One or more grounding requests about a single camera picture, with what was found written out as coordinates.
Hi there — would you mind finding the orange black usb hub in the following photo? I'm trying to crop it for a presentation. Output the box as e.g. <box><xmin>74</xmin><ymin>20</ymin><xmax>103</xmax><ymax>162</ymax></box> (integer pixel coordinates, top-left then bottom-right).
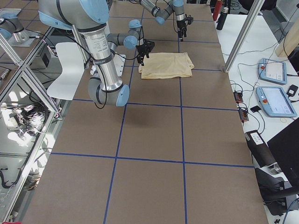
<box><xmin>233</xmin><ymin>91</ymin><xmax>243</xmax><ymax>103</ymax></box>

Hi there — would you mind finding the black water bottle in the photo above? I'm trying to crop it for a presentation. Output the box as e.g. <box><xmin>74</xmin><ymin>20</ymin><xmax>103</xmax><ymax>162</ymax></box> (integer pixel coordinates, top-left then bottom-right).
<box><xmin>216</xmin><ymin>7</ymin><xmax>229</xmax><ymax>30</ymax></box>

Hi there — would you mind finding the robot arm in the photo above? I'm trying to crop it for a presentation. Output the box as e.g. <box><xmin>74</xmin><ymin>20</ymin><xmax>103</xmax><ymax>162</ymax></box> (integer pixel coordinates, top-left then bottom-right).
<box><xmin>135</xmin><ymin>0</ymin><xmax>193</xmax><ymax>42</ymax></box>
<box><xmin>38</xmin><ymin>0</ymin><xmax>155</xmax><ymax>106</ymax></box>

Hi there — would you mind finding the blue teach pendant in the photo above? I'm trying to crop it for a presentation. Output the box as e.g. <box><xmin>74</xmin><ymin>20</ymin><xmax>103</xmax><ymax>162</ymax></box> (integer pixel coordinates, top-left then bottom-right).
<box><xmin>258</xmin><ymin>58</ymin><xmax>287</xmax><ymax>85</ymax></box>
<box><xmin>256</xmin><ymin>86</ymin><xmax>297</xmax><ymax>118</ymax></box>

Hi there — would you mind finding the black cylinder device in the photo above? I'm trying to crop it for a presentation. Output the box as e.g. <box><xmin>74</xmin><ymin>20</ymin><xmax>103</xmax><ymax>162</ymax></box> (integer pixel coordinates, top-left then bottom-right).
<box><xmin>244</xmin><ymin>130</ymin><xmax>276</xmax><ymax>167</ymax></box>

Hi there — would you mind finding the black monitor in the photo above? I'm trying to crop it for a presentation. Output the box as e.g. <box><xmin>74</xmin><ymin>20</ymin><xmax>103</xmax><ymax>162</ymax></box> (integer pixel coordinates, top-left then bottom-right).
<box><xmin>267</xmin><ymin>119</ymin><xmax>299</xmax><ymax>186</ymax></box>

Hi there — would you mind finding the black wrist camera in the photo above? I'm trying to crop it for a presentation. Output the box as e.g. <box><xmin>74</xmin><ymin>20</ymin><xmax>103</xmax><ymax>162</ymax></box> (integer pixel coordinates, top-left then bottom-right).
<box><xmin>186</xmin><ymin>15</ymin><xmax>194</xmax><ymax>25</ymax></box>

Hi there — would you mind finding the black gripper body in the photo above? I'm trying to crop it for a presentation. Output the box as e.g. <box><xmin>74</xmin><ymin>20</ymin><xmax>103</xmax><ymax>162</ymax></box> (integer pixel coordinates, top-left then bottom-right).
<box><xmin>176</xmin><ymin>20</ymin><xmax>188</xmax><ymax>33</ymax></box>
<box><xmin>136</xmin><ymin>41</ymin><xmax>155</xmax><ymax>58</ymax></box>

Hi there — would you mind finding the red water bottle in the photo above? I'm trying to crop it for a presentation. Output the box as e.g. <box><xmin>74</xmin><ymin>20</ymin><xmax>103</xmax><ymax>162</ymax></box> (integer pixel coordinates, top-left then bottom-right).
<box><xmin>213</xmin><ymin>0</ymin><xmax>223</xmax><ymax>21</ymax></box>

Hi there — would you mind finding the blue teach pendant far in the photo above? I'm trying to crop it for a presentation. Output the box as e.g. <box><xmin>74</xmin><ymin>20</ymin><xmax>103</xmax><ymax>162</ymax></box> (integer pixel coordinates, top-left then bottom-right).
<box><xmin>258</xmin><ymin>58</ymin><xmax>287</xmax><ymax>85</ymax></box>

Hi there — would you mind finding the aluminium frame post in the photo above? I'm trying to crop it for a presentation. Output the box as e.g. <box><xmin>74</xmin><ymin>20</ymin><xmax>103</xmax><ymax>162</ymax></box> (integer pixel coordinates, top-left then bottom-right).
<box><xmin>223</xmin><ymin>0</ymin><xmax>265</xmax><ymax>73</ymax></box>

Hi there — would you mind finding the blue teach pendant near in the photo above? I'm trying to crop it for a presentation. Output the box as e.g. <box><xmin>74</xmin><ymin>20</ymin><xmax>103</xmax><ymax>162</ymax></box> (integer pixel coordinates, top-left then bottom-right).
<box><xmin>256</xmin><ymin>86</ymin><xmax>297</xmax><ymax>118</ymax></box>

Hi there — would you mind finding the cream long-sleeve graphic shirt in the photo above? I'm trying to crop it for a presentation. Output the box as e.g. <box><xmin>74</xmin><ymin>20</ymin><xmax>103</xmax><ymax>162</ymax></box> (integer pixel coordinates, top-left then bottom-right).
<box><xmin>138</xmin><ymin>52</ymin><xmax>194</xmax><ymax>79</ymax></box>

